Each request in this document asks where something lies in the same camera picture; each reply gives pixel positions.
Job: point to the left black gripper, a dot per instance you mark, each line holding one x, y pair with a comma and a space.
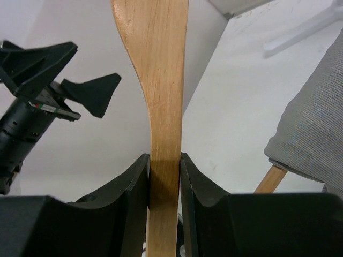
25, 73

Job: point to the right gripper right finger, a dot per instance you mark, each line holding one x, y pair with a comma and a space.
217, 223

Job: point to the wooden clothes hanger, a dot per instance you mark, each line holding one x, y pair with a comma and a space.
153, 33

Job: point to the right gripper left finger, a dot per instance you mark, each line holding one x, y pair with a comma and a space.
110, 221

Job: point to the white clothes rack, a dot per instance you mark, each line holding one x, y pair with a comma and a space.
318, 22

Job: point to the grey trousers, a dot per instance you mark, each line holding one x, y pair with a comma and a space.
308, 139

